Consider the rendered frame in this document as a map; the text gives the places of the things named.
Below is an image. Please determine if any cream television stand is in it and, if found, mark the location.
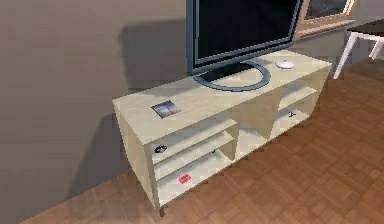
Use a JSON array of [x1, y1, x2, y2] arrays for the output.
[[111, 49, 333, 218]]

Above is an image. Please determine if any multicoloured square card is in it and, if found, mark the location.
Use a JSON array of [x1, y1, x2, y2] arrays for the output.
[[150, 99, 183, 120]]

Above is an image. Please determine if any grey flat television set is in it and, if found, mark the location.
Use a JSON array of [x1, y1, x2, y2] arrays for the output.
[[185, 0, 305, 92]]

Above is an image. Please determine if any white round dish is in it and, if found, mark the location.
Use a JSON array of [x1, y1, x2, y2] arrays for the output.
[[274, 59, 295, 70]]

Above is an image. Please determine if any wooden framed window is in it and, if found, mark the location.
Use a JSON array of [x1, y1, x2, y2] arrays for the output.
[[294, 0, 358, 40]]

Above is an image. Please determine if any dark table with white legs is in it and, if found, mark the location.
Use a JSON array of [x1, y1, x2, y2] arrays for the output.
[[332, 18, 384, 80]]

